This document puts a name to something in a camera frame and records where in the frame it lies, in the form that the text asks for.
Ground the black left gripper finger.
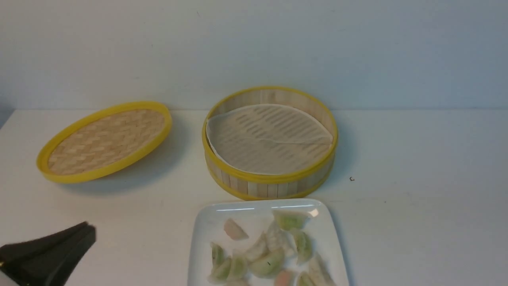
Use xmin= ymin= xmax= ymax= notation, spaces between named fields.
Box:
xmin=0 ymin=226 xmax=96 ymax=286
xmin=0 ymin=222 xmax=90 ymax=263

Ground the green dumpling translucent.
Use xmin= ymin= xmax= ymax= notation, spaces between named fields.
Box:
xmin=248 ymin=248 xmax=285 ymax=278

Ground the white square plate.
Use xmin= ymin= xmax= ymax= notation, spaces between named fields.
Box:
xmin=187 ymin=199 xmax=350 ymax=286

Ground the yellow bamboo steamer lid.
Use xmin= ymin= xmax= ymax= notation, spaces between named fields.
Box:
xmin=36 ymin=101 xmax=172 ymax=184

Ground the green dumpling left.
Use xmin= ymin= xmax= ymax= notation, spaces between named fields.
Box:
xmin=210 ymin=242 xmax=225 ymax=269

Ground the white dumpling upper left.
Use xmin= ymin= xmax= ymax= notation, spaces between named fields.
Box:
xmin=223 ymin=218 xmax=249 ymax=241

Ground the yellow bamboo steamer basket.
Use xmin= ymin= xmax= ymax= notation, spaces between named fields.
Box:
xmin=202 ymin=86 xmax=339 ymax=200

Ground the pale dumpling centre left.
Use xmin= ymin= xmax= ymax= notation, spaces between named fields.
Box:
xmin=243 ymin=232 xmax=269 ymax=263

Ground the white dumpling centre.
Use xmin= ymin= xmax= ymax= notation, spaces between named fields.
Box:
xmin=266 ymin=220 xmax=296 ymax=258

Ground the pink dumpling bottom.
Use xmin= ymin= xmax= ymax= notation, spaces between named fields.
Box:
xmin=273 ymin=269 xmax=294 ymax=286

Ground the green dumpling top right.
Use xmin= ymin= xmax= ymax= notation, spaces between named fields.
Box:
xmin=273 ymin=210 xmax=311 ymax=231

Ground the green dumpling bottom edge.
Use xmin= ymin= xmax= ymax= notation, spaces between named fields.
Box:
xmin=296 ymin=271 xmax=315 ymax=286

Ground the white dumpling lower right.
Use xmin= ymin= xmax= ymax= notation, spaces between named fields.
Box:
xmin=308 ymin=252 xmax=337 ymax=286

